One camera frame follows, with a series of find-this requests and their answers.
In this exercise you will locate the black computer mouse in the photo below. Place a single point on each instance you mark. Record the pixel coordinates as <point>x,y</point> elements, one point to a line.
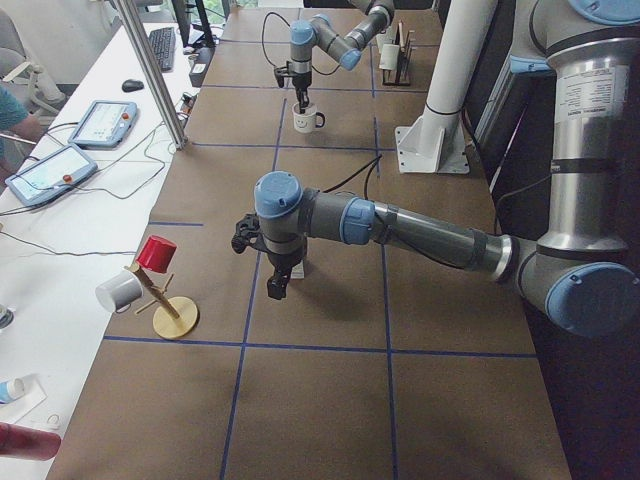
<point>132,85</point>

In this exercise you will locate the black keyboard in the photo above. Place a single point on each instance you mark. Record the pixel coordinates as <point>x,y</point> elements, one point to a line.
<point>162,42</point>

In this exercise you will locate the white milk carton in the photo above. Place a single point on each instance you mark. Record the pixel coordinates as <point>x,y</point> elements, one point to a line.
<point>298,271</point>

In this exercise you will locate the red bottle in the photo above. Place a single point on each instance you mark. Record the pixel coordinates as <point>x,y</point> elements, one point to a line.
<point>27,443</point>

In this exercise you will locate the white smiley mug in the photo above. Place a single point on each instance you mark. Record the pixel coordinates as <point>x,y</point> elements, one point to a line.
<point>307,120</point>

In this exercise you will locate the upper teach pendant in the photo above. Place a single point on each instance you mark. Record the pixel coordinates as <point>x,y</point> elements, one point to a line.
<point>105,125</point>

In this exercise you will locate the red cup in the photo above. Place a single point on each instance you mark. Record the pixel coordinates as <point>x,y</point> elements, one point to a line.
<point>156,254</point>

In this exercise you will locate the white pillar with base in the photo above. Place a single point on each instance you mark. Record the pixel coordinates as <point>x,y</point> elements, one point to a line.
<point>435,143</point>

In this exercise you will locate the white cup in rack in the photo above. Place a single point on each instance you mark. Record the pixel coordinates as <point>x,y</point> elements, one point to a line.
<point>389,56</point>

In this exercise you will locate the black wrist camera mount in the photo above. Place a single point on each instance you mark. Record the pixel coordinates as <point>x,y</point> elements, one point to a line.
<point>248,234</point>

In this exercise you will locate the lower teach pendant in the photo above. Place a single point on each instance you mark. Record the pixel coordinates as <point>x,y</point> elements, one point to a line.
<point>52,176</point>

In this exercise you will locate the wooden mug tree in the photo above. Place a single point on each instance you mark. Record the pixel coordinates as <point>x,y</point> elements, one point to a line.
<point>174,317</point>

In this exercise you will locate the teach pendant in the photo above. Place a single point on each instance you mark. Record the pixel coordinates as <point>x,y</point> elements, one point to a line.
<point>105,125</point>
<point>52,176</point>

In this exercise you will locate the grey white cup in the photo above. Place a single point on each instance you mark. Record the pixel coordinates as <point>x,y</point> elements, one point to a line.
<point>119,292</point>

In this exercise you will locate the small white blue bottle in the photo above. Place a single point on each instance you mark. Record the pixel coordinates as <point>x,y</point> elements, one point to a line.
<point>11,390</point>

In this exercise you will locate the aluminium frame post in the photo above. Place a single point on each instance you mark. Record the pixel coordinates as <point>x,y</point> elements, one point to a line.
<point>147,60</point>

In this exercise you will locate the black wire rack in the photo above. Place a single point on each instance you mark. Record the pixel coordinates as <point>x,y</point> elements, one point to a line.
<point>401,36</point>

